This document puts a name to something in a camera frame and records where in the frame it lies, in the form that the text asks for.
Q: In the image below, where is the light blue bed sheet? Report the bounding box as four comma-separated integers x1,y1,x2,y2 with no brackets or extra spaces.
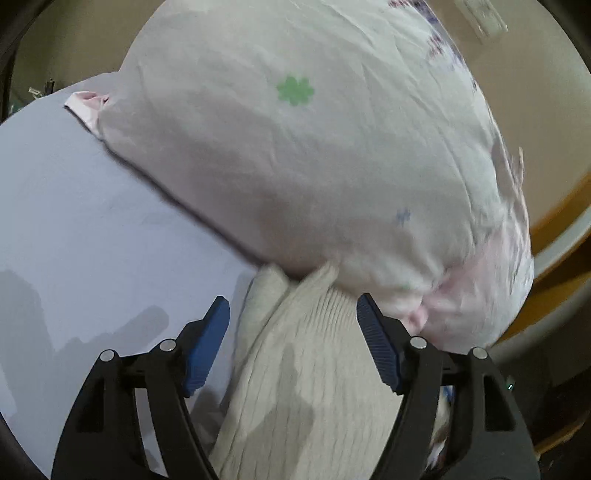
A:
0,72,259,478

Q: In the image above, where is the white clover print pillow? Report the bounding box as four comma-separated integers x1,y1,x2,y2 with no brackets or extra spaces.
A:
64,0,535,354

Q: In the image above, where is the white wall switch plate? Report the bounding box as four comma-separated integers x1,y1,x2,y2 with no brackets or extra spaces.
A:
455,0,509,44

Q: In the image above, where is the cream ribbed knit garment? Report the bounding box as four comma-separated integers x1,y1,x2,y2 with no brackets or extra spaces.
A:
209,262,451,480

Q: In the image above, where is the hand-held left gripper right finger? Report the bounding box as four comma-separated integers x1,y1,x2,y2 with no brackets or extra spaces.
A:
356,292,541,480

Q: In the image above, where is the wooden bed frame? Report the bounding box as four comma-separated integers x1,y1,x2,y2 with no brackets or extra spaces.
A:
499,173,591,457

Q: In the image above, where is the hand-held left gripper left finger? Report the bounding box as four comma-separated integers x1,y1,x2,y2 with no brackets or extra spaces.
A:
51,296,231,480

